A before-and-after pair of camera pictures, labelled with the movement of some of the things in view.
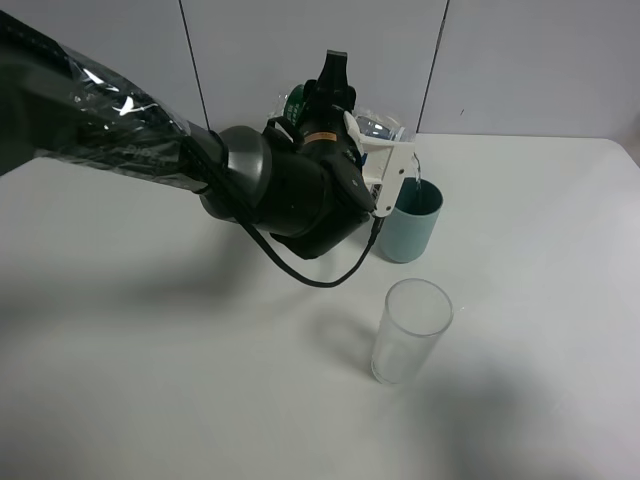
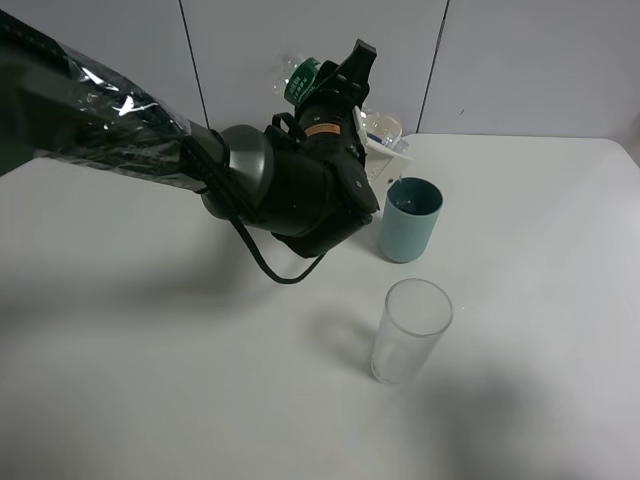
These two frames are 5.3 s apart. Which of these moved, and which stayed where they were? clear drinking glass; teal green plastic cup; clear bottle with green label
Moved: clear bottle with green label
Stayed: clear drinking glass; teal green plastic cup
